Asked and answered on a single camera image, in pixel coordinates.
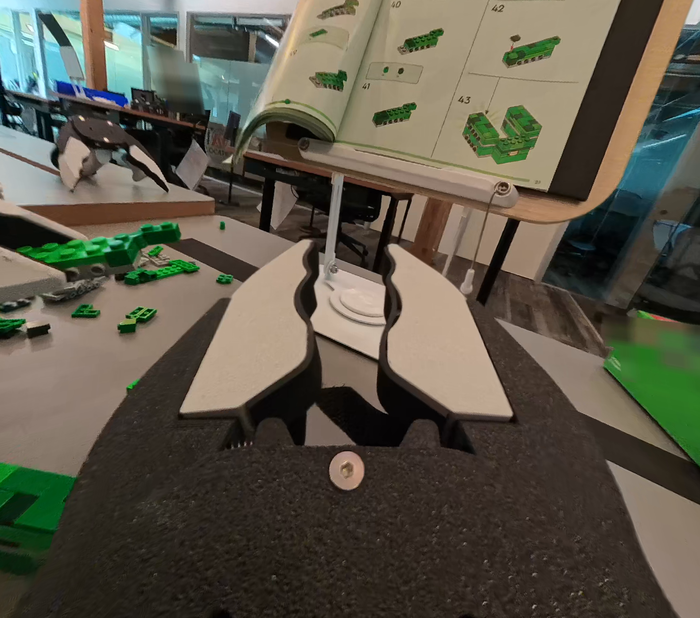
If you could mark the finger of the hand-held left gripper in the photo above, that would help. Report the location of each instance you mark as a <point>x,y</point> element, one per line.
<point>38,220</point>
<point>22,278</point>

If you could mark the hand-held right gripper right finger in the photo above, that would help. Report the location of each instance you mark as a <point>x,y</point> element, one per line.
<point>443,350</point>

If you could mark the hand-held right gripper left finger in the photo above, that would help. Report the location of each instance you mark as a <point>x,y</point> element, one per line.
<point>257,344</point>

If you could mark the green and grey brick assembly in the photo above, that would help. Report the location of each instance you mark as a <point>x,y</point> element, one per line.
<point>109,246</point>

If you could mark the grey desk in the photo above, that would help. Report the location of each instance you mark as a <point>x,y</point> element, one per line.
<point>82,410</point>

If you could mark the long background desk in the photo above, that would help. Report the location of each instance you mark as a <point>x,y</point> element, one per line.
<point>164,113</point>

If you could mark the wood-top desk with black legs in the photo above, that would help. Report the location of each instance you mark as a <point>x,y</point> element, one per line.
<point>306,170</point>

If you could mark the grey and black clamp tool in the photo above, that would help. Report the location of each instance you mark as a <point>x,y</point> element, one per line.
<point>104,133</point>

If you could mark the scattered loose toy bricks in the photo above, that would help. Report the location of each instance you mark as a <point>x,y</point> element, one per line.
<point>164,272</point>

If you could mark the white table with wooden edge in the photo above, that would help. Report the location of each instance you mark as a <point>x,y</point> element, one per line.
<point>164,202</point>

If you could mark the blue storage bins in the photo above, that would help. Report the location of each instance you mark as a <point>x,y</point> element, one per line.
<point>93,94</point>

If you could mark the hanging paper sheet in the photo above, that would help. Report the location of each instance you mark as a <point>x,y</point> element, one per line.
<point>192,164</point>
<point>281,207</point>

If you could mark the black office chair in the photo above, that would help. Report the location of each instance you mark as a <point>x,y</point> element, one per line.
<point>350,213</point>

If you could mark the green flat box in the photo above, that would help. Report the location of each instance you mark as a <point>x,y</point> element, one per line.
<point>661,410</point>

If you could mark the green brick U-shaped build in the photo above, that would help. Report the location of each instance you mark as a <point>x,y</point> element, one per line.
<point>33,508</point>

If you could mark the open brick instruction booklet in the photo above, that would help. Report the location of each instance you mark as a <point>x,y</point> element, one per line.
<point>465,54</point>

